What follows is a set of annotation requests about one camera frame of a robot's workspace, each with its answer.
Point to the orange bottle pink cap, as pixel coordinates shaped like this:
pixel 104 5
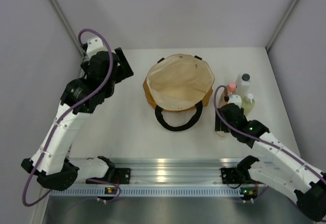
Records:
pixel 225 96

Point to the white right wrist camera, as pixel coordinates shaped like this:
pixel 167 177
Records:
pixel 233 98

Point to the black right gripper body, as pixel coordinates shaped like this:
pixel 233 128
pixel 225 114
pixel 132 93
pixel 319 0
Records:
pixel 219 127

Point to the tan canvas tote bag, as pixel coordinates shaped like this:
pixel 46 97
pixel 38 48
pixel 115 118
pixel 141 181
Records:
pixel 179 83

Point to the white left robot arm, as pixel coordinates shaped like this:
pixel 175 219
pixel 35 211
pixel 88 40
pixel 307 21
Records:
pixel 56 171

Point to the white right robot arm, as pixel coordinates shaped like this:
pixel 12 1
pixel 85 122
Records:
pixel 295 178

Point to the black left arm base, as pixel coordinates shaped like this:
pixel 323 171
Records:
pixel 113 175

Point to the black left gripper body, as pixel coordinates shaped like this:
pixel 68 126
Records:
pixel 122 71

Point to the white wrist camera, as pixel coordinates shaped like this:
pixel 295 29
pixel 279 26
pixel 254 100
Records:
pixel 92 47
pixel 233 98

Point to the green pump bottle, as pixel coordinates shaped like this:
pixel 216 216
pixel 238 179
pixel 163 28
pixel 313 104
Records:
pixel 248 103

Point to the white bottle black cap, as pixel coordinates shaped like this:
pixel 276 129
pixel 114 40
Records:
pixel 243 83

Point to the aluminium frame rail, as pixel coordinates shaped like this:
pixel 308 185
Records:
pixel 175 172

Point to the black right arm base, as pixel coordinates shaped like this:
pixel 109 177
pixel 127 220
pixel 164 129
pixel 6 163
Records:
pixel 231 175

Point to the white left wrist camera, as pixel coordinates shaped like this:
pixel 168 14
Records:
pixel 92 47

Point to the perforated cable duct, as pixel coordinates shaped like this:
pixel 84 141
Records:
pixel 131 191

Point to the cream cylindrical bottle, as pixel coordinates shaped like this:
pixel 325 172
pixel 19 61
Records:
pixel 221 134

